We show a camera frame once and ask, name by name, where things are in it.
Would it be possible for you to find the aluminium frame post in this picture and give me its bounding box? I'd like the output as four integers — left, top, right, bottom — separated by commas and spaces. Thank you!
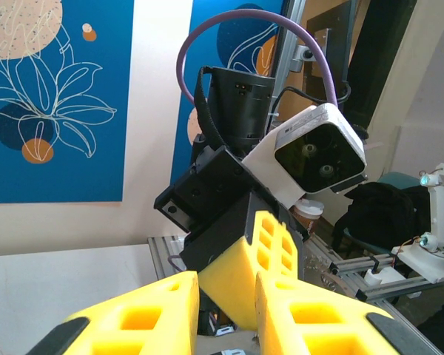
272, 0, 308, 97

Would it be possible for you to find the blue floral wall poster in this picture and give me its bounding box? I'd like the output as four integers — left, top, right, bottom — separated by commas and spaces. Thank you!
169, 0, 288, 186
0, 0, 135, 204

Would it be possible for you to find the grey bracket with knob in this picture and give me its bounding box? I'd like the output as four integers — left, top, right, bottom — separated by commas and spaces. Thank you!
290, 44, 315, 73

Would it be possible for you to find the aluminium extrusion frame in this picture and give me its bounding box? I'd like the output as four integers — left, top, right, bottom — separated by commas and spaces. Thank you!
329, 254, 444, 302

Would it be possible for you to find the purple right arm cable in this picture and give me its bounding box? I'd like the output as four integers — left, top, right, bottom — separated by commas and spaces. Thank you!
176, 9, 340, 110

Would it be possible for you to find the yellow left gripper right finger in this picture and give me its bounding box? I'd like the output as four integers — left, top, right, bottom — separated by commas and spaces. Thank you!
254, 272, 436, 355

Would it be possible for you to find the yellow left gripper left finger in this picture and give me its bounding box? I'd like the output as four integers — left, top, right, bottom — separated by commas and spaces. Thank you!
24, 271, 201, 355

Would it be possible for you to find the black backpack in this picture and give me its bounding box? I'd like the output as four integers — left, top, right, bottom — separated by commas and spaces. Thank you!
331, 183, 430, 256

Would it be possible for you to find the paper coffee cup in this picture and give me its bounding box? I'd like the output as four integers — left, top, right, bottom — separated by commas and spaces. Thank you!
292, 199, 325, 237

